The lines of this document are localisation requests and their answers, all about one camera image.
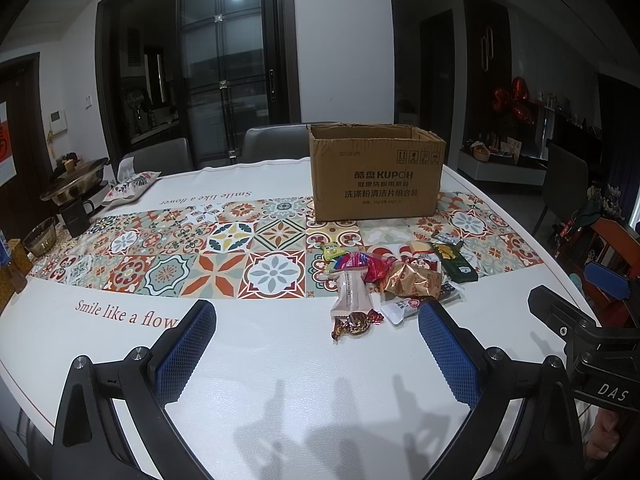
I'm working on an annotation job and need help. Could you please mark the green cracker packet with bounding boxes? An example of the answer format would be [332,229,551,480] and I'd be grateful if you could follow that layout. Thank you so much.
[432,242,480,284]

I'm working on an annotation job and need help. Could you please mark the dark fruit leather bar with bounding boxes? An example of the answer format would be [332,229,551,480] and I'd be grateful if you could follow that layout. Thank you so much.
[437,282,464,306]

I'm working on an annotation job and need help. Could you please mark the red white snack packet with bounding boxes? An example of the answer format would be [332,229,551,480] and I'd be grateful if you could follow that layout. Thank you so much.
[363,255,397,284]

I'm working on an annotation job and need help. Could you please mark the yellow-green snack packet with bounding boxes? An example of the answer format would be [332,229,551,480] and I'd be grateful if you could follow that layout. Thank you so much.
[321,243,347,261]

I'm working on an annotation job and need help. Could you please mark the person's right hand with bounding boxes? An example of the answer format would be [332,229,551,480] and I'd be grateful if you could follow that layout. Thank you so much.
[585,408,620,460]

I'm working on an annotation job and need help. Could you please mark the dark side chair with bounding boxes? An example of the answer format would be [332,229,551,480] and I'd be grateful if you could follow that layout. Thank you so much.
[532,140,590,235]

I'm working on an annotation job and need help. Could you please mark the white low cabinet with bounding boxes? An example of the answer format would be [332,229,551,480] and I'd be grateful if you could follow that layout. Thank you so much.
[458,151,546,186]

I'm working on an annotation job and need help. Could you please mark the gold foil snack packet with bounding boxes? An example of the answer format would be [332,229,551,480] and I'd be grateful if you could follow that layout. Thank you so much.
[382,261,442,299]

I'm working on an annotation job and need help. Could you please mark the white red small packet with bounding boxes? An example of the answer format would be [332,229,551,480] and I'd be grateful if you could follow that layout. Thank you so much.
[380,297,422,326]

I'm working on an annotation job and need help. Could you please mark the red heart balloons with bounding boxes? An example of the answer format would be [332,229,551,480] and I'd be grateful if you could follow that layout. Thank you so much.
[492,76,534,125]

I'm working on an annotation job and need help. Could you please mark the glass bowl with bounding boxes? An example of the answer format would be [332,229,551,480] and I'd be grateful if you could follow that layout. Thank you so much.
[23,217,58,258]

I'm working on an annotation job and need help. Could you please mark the black mug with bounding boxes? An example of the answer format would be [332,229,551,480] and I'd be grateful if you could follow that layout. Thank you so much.
[60,198,96,238]

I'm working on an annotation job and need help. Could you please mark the brown foil wrapped candy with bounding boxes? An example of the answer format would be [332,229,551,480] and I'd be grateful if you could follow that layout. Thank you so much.
[331,309,385,341]

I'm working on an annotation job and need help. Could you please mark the magenta snack packet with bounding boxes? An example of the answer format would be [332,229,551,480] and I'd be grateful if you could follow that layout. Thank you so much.
[333,252,383,271]

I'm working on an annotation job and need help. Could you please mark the pink long snack bar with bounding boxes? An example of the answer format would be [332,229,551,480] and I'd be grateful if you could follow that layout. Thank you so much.
[330,268,373,318]

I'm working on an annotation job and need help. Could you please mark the patterned tile tablecloth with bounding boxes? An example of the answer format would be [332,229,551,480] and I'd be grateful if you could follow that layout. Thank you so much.
[29,192,542,299]

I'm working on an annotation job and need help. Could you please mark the white patterned snack bag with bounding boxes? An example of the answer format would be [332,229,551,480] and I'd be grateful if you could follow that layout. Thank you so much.
[102,171,160,206]

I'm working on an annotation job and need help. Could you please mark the steel hot pot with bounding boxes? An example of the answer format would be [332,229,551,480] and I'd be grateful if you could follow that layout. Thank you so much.
[40,157,110,206]

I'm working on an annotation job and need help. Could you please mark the brown cardboard box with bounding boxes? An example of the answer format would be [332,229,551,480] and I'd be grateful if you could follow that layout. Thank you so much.
[308,124,446,222]

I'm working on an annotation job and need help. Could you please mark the grey dining chair left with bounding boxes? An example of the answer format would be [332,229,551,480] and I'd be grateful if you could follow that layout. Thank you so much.
[117,138,195,181]

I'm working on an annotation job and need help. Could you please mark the grey dining chair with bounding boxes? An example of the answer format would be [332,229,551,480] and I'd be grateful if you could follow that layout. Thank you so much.
[117,138,195,181]
[241,124,309,164]

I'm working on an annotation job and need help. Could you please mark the grey dining chair right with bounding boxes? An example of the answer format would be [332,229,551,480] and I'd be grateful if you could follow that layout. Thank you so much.
[241,124,309,164]

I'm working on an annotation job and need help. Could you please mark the dark glass sliding door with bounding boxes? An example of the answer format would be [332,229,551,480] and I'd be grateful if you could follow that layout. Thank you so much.
[176,0,290,167]

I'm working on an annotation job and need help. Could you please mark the wall intercom panel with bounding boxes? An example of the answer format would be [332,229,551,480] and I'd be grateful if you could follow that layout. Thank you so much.
[49,110,67,136]

